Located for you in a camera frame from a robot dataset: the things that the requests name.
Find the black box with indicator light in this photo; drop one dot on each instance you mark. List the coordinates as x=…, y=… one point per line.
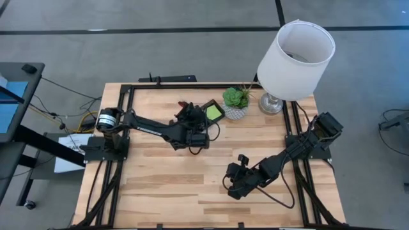
x=166, y=78

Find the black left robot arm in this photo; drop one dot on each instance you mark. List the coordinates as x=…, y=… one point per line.
x=147, y=127

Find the silver lamp with white shade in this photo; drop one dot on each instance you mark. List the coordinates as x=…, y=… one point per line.
x=287, y=70

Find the black computer mouse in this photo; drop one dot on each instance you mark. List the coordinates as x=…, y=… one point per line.
x=29, y=68

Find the black caster wheel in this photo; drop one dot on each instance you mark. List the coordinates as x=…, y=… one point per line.
x=30, y=205

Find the blue laptop screen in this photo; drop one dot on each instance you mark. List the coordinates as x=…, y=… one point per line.
x=11, y=108

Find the succulent in white patterned pot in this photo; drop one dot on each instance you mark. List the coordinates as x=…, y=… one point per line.
x=234, y=99

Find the dark grey side desk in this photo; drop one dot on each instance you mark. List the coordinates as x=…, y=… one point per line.
x=33, y=96

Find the black mesh desk organizer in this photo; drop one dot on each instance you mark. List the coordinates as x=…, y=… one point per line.
x=211, y=102

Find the green sticky notes pad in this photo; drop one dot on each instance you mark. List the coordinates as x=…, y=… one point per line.
x=213, y=112

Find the black aluminium table frame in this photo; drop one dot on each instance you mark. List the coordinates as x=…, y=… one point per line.
x=191, y=86

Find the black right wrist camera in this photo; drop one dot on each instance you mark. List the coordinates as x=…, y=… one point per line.
x=243, y=159

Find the white paper sheet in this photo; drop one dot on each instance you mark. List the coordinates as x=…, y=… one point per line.
x=64, y=166

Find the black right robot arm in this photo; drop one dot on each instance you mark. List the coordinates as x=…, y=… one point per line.
x=287, y=156

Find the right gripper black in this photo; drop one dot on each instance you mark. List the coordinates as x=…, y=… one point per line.
x=244, y=179

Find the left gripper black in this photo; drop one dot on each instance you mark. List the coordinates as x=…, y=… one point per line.
x=195, y=116

